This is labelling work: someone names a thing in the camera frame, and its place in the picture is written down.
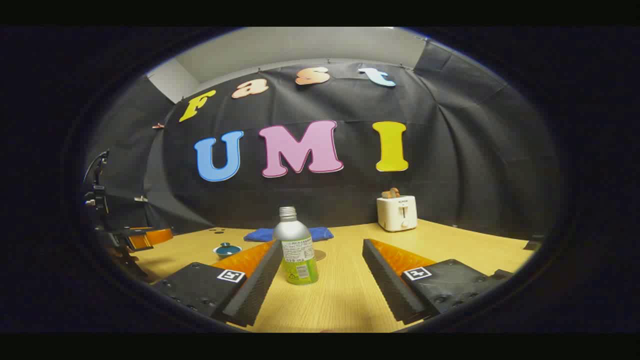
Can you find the round brown coaster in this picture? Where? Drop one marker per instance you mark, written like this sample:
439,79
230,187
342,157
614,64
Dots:
321,255

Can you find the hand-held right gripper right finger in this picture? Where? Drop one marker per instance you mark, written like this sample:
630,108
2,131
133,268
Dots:
385,285

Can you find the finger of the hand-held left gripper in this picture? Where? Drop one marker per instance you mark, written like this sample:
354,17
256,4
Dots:
150,237

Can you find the silver water bottle green label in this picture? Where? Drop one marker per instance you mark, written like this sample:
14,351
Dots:
294,235

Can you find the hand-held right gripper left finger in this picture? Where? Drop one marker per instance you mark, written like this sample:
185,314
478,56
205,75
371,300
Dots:
257,290

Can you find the teal teacup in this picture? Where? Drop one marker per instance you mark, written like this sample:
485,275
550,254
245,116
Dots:
227,254

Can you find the white toaster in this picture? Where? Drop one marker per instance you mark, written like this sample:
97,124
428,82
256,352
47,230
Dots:
395,215

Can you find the blue towel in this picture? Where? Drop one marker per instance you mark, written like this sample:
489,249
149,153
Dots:
260,234

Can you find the black backdrop cloth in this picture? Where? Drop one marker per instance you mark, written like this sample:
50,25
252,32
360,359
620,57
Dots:
450,150

